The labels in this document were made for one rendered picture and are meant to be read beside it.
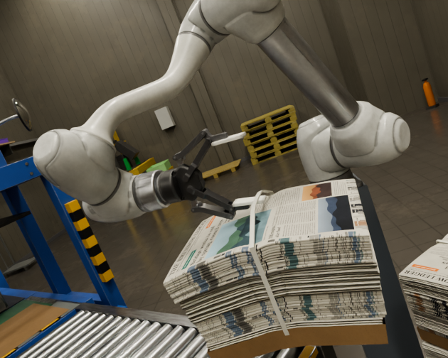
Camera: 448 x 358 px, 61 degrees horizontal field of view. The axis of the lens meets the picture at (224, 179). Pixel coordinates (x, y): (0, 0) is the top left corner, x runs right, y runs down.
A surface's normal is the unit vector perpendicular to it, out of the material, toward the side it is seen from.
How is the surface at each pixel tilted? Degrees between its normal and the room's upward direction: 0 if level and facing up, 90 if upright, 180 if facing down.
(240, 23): 129
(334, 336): 93
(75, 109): 90
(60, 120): 90
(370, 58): 90
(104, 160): 104
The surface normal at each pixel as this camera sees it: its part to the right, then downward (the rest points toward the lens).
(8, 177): 0.72, -0.16
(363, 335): -0.23, 0.33
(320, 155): -0.70, 0.35
